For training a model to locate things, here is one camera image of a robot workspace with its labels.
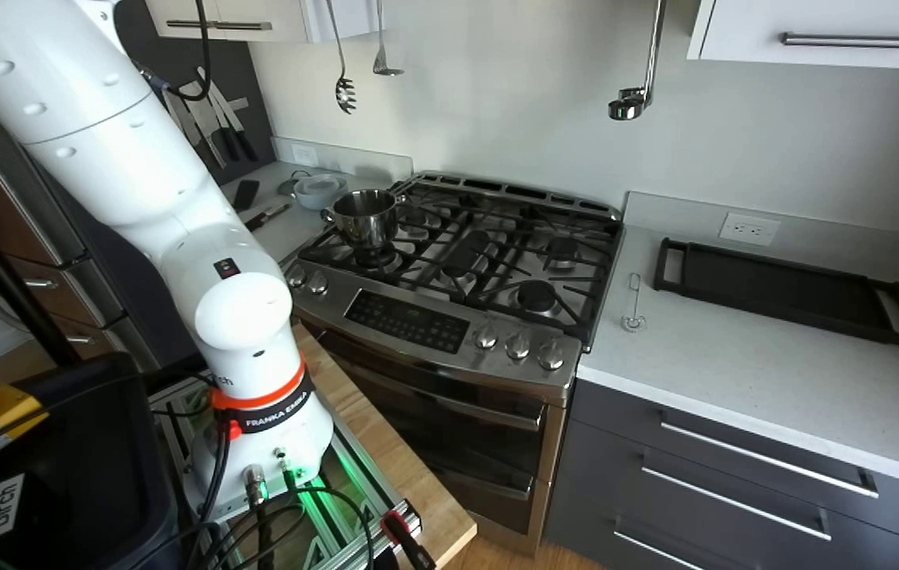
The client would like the black control box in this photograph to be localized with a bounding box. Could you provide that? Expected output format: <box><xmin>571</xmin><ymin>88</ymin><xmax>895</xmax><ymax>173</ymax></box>
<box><xmin>0</xmin><ymin>355</ymin><xmax>184</xmax><ymax>570</ymax></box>

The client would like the black phone on counter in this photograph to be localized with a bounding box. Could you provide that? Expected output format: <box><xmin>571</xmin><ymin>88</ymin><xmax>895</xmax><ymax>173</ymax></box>
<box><xmin>231</xmin><ymin>182</ymin><xmax>259</xmax><ymax>212</ymax></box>

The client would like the glass bowl on counter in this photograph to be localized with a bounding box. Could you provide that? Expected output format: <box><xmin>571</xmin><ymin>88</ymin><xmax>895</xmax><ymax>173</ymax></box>
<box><xmin>293</xmin><ymin>172</ymin><xmax>344</xmax><ymax>212</ymax></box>

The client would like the hanging ladle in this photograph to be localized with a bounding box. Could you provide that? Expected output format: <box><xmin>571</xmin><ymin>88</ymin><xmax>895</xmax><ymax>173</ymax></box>
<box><xmin>606</xmin><ymin>0</ymin><xmax>673</xmax><ymax>125</ymax></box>

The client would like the hanging pasta spoon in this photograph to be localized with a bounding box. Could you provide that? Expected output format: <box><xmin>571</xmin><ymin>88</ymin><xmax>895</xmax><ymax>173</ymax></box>
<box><xmin>323</xmin><ymin>0</ymin><xmax>358</xmax><ymax>115</ymax></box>

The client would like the stainless steel pot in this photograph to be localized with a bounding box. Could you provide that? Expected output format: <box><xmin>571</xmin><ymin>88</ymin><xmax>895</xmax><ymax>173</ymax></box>
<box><xmin>323</xmin><ymin>189</ymin><xmax>398</xmax><ymax>250</ymax></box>

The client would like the dark grey drawer cabinet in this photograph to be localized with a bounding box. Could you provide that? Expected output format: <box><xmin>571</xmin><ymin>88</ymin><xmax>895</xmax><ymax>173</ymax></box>
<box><xmin>547</xmin><ymin>381</ymin><xmax>899</xmax><ymax>570</ymax></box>

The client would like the white upper cabinet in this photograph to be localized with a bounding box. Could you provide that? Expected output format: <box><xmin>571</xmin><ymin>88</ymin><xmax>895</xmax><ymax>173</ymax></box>
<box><xmin>686</xmin><ymin>0</ymin><xmax>899</xmax><ymax>70</ymax></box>

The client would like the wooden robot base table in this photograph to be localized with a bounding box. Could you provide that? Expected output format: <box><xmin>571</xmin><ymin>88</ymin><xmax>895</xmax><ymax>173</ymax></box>
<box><xmin>294</xmin><ymin>325</ymin><xmax>480</xmax><ymax>570</ymax></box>

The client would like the stainless steel gas stove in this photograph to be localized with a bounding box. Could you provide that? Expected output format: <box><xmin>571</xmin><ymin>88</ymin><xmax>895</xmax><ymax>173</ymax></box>
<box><xmin>284</xmin><ymin>173</ymin><xmax>621</xmax><ymax>555</ymax></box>

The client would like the hanging spatula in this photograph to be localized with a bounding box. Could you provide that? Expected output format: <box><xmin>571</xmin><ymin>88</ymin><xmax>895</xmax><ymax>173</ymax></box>
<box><xmin>373</xmin><ymin>0</ymin><xmax>406</xmax><ymax>77</ymax></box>

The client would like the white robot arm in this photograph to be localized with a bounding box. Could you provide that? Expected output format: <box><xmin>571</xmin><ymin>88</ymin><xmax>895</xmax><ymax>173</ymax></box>
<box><xmin>0</xmin><ymin>0</ymin><xmax>334</xmax><ymax>518</ymax></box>

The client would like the black griddle tray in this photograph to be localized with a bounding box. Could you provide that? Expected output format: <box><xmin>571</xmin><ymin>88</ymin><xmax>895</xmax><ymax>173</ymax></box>
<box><xmin>652</xmin><ymin>239</ymin><xmax>899</xmax><ymax>346</ymax></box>

